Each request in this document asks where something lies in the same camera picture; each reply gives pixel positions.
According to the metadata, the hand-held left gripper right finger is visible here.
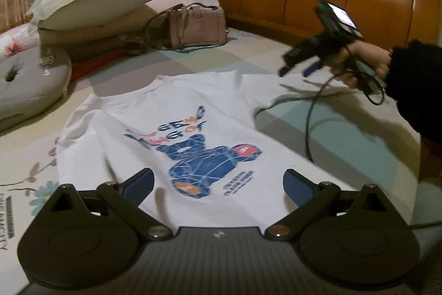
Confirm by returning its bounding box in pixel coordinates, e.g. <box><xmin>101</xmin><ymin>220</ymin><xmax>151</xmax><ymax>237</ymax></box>
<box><xmin>264</xmin><ymin>169</ymin><xmax>398</xmax><ymax>242</ymax></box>

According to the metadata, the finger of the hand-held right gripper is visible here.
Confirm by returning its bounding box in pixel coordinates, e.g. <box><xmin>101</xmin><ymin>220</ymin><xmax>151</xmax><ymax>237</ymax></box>
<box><xmin>302</xmin><ymin>61</ymin><xmax>324</xmax><ymax>77</ymax></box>
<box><xmin>279</xmin><ymin>44</ymin><xmax>311</xmax><ymax>77</ymax></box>

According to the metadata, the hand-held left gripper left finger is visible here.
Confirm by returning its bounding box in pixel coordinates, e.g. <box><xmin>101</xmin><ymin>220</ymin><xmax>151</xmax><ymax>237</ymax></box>
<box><xmin>43</xmin><ymin>168</ymin><xmax>173</xmax><ymax>242</ymax></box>

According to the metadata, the white printed long-sleeve shirt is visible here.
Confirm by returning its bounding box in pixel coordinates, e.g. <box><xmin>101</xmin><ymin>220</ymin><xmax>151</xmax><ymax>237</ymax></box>
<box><xmin>57</xmin><ymin>69</ymin><xmax>420</xmax><ymax>230</ymax></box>

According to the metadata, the person's right forearm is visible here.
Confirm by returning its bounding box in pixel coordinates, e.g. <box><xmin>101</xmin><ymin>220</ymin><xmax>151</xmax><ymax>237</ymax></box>
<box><xmin>384</xmin><ymin>38</ymin><xmax>442</xmax><ymax>146</ymax></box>

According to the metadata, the person's right hand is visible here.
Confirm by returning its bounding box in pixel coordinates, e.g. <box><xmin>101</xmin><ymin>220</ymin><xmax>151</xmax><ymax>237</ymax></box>
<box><xmin>336</xmin><ymin>40</ymin><xmax>391</xmax><ymax>89</ymax></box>

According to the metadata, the pink handbag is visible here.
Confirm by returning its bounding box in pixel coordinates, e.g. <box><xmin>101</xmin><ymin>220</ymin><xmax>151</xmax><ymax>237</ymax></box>
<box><xmin>145</xmin><ymin>2</ymin><xmax>228</xmax><ymax>52</ymax></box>

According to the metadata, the red cloth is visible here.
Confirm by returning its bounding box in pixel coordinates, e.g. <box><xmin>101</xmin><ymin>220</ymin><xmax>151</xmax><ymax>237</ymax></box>
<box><xmin>71</xmin><ymin>51</ymin><xmax>139</xmax><ymax>80</ymax></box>

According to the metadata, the grey round cushion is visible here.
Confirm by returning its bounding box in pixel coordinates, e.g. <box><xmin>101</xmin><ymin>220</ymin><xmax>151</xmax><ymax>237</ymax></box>
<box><xmin>0</xmin><ymin>46</ymin><xmax>73</xmax><ymax>131</ymax></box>

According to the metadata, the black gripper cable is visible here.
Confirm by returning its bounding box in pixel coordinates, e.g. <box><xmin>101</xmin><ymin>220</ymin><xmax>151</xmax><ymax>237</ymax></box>
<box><xmin>254</xmin><ymin>71</ymin><xmax>388</xmax><ymax>163</ymax></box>

